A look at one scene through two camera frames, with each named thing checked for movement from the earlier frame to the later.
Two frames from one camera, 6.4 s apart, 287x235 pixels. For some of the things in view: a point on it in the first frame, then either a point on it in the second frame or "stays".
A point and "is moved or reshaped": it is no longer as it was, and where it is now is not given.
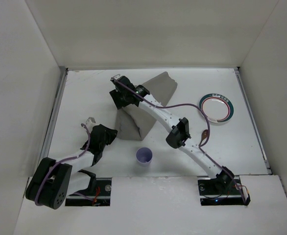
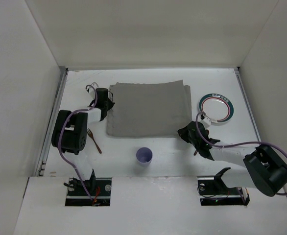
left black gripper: (108, 134) → (109, 104)
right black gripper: (117, 99) → (188, 132)
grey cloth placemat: (131, 125) is moved or reshaped
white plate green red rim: (218, 107) stays
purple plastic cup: (144, 156) stays
